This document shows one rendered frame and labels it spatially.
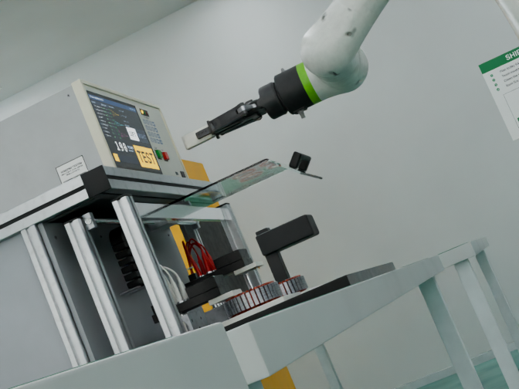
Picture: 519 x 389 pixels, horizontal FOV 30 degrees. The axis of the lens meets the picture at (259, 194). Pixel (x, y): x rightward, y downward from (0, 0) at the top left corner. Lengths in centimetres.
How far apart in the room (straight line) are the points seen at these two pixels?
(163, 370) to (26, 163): 157
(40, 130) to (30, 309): 36
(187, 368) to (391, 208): 676
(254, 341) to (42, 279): 97
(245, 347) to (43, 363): 98
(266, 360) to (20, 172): 117
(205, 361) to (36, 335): 137
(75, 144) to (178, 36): 582
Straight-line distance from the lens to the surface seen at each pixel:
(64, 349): 178
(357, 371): 728
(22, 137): 196
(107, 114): 196
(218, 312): 210
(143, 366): 38
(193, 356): 43
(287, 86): 203
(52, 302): 177
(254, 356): 85
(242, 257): 209
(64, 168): 191
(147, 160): 206
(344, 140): 725
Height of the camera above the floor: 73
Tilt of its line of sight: 8 degrees up
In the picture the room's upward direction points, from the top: 23 degrees counter-clockwise
